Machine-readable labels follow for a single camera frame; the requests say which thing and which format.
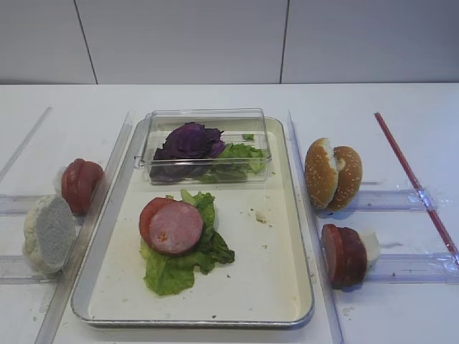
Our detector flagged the purple cabbage leaf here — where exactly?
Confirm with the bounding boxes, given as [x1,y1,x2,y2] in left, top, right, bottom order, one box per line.
[153,122,225,161]

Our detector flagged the clear plastic container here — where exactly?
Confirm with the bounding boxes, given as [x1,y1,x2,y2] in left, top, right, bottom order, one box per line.
[134,108,272,184]

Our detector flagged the green lettuce in container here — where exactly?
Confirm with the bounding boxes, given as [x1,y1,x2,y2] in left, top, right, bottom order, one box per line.
[198,143,267,183]

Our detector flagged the bread crumb on tray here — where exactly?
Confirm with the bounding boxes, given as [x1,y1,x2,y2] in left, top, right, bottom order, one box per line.
[255,211,268,224]

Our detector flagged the green lettuce leaf on tray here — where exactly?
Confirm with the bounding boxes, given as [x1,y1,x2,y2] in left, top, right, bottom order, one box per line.
[140,189,235,296]

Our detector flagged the left tomato slices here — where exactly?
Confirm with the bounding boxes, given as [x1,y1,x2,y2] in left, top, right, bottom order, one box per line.
[61,158,104,215]

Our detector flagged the white bread slice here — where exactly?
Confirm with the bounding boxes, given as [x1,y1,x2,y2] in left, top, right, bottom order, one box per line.
[23,194,76,274]

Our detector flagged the purple cabbage in container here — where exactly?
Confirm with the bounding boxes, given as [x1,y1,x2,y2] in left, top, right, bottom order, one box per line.
[149,165,204,183]

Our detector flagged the pink ham slice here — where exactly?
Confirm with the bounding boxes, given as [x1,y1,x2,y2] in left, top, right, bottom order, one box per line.
[148,201,204,254]

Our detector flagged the sesame bun front half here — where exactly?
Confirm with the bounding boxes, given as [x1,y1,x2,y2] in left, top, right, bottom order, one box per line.
[305,138,339,209]

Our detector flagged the sesame bun half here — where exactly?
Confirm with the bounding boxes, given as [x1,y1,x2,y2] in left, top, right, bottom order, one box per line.
[305,138,339,209]
[328,146,363,211]

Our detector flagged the cream metal baking tray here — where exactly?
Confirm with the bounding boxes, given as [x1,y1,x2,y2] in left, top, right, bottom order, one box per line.
[71,118,314,328]

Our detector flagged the sesame bun rear half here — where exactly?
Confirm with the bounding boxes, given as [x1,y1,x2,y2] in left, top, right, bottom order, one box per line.
[328,146,363,211]

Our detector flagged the right sausage slice front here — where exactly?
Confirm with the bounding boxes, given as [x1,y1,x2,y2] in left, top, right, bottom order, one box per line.
[321,224,344,289]

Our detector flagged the sausage slice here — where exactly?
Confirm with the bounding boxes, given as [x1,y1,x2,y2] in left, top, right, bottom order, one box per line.
[321,224,344,289]
[339,227,367,287]

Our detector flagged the right sausage slice rear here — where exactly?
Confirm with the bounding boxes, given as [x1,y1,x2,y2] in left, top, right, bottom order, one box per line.
[339,227,367,287]

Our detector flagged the white holder block right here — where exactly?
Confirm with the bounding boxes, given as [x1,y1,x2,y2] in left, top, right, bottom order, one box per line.
[359,230,380,269]

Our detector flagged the clear strip far left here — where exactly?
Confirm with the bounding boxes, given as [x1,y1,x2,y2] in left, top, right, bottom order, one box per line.
[0,106,53,181]

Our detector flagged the red plastic strip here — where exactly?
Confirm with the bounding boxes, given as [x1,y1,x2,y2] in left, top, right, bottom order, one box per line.
[374,112,458,263]

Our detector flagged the clear rail upper right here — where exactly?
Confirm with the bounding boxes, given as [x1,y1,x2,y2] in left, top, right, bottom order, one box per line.
[346,189,438,211]

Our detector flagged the clear rail lower right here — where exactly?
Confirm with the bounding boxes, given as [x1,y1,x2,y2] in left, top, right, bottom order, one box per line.
[364,253,458,285]

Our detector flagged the clear rail upper left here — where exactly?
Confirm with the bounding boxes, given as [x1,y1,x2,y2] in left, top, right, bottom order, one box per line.
[0,194,41,216]

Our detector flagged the clear divider rail left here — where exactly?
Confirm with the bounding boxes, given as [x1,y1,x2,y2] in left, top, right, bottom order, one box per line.
[35,113,133,344]

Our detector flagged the clear rail lower left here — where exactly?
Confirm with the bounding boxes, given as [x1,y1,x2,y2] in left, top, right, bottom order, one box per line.
[0,255,56,285]

